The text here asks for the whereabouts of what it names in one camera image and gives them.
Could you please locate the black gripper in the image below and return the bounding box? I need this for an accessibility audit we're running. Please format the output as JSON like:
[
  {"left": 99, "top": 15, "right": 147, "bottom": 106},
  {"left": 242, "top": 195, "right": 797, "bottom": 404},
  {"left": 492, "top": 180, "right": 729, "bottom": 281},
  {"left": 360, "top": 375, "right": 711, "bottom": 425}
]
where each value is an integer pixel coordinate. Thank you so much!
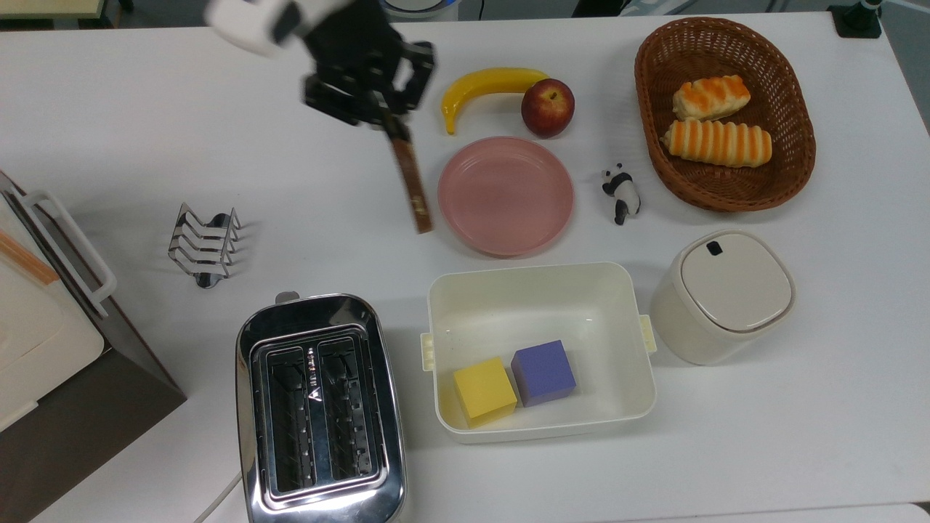
[{"left": 304, "top": 0, "right": 437, "bottom": 141}]

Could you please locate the brown bread slice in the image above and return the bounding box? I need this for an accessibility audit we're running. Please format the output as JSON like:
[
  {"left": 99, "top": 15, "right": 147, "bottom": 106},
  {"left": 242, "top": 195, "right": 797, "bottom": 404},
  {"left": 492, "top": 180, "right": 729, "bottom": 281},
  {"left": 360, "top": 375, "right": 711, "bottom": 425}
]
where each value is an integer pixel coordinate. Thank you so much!
[{"left": 391, "top": 134, "right": 434, "bottom": 235}]

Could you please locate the pink plate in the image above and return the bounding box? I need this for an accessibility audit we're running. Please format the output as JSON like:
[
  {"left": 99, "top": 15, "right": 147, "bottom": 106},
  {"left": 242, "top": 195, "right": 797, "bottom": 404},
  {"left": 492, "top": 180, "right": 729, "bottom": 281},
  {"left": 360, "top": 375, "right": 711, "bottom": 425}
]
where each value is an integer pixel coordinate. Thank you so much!
[{"left": 437, "top": 137, "right": 575, "bottom": 257}]

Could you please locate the short glazed bread roll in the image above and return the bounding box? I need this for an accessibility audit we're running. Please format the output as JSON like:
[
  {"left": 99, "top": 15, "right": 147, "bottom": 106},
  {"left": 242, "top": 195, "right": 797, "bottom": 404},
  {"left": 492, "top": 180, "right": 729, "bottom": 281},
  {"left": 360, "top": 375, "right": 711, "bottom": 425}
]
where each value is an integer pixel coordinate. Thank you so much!
[{"left": 672, "top": 75, "right": 751, "bottom": 121}]

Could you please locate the long striped bread roll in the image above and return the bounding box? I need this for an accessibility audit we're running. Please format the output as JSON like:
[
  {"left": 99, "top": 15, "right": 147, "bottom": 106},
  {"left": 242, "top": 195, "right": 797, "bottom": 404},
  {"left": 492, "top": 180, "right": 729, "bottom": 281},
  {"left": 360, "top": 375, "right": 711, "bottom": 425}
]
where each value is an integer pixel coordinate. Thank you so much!
[{"left": 661, "top": 119, "right": 772, "bottom": 169}]

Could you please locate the yellow banana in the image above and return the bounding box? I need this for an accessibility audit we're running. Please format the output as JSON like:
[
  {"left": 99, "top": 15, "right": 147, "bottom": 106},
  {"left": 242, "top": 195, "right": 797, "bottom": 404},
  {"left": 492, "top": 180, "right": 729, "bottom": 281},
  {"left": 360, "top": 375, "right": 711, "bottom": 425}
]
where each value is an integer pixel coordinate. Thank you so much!
[{"left": 442, "top": 68, "right": 549, "bottom": 136}]

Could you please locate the red apple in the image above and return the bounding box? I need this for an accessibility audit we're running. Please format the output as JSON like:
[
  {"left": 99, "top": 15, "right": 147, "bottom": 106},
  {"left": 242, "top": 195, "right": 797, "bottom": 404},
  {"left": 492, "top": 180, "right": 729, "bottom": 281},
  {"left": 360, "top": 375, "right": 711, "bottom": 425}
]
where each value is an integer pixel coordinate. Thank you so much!
[{"left": 521, "top": 78, "right": 575, "bottom": 139}]

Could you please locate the metal toast rack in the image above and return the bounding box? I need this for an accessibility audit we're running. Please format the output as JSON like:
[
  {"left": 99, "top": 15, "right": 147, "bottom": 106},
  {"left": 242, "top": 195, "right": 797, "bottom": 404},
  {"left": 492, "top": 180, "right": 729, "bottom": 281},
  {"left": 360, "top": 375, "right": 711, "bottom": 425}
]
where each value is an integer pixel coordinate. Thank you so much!
[{"left": 168, "top": 203, "right": 242, "bottom": 289}]

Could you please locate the panda figurine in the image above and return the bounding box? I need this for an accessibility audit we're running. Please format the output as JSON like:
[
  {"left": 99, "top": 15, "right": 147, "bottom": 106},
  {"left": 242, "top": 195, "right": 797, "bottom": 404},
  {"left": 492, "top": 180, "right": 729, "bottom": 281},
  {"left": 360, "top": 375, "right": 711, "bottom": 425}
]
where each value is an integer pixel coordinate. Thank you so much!
[{"left": 602, "top": 163, "right": 642, "bottom": 226}]

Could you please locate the white plastic container box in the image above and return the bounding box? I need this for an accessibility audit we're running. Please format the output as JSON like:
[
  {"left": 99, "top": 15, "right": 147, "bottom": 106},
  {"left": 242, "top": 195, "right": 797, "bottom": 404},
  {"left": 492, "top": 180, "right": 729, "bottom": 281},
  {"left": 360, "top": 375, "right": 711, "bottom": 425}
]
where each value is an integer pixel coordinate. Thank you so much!
[{"left": 421, "top": 262, "right": 658, "bottom": 444}]

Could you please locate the yellow foam cube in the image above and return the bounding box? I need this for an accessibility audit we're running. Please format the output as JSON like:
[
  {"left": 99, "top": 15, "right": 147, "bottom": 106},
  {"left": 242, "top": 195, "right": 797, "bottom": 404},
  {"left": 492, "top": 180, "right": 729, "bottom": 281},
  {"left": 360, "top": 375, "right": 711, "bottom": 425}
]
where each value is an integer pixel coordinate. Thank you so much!
[{"left": 453, "top": 357, "right": 518, "bottom": 428}]

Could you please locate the purple foam cube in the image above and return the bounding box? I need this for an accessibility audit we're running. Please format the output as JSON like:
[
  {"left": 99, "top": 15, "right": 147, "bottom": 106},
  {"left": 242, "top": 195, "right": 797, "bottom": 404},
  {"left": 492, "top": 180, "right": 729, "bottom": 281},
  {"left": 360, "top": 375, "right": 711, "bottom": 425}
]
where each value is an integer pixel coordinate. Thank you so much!
[{"left": 511, "top": 340, "right": 577, "bottom": 408}]

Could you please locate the beige lidded bin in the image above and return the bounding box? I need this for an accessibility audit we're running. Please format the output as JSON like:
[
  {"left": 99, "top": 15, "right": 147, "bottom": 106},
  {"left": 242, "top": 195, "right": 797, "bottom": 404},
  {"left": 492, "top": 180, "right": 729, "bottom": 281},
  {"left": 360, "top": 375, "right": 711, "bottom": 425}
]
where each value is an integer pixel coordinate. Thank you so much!
[{"left": 649, "top": 230, "right": 796, "bottom": 366}]

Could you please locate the brown wicker basket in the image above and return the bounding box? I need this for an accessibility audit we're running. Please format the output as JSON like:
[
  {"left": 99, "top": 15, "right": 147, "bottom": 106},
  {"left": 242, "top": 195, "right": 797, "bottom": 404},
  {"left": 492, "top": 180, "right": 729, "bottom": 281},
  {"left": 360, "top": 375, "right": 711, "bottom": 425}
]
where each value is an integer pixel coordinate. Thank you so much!
[{"left": 634, "top": 17, "right": 817, "bottom": 213}]

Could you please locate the cream and chrome toaster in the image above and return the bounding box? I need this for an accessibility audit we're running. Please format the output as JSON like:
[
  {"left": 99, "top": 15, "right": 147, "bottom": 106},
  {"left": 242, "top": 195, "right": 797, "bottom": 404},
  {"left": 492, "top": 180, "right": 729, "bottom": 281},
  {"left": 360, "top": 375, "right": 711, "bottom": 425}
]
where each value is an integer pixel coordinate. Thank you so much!
[{"left": 235, "top": 291, "right": 408, "bottom": 523}]

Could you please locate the cream plastic cabinet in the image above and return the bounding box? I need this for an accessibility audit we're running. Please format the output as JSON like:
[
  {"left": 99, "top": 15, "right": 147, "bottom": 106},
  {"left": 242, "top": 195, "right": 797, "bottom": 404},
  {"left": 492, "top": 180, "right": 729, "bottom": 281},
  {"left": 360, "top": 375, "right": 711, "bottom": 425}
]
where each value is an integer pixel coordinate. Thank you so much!
[{"left": 0, "top": 192, "right": 105, "bottom": 433}]

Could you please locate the white toaster power cord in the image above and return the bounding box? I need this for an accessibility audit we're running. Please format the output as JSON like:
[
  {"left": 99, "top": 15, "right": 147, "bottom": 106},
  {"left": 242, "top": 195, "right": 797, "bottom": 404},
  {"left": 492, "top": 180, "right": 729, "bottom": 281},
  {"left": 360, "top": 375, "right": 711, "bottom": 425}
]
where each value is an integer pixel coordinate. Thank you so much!
[{"left": 193, "top": 471, "right": 244, "bottom": 523}]

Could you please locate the brown drawer box white handle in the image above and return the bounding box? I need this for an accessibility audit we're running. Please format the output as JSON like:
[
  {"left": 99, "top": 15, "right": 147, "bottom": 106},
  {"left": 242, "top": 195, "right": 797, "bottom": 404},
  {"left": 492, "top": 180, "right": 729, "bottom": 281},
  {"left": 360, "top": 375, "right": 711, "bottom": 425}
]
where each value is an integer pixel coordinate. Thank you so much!
[{"left": 0, "top": 171, "right": 187, "bottom": 523}]

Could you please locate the black clamp mount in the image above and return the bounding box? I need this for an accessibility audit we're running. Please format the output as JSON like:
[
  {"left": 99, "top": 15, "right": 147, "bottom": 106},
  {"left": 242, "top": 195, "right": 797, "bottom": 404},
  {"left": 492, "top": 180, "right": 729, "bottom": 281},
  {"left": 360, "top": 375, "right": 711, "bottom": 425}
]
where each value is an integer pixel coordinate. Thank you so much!
[{"left": 828, "top": 0, "right": 884, "bottom": 38}]

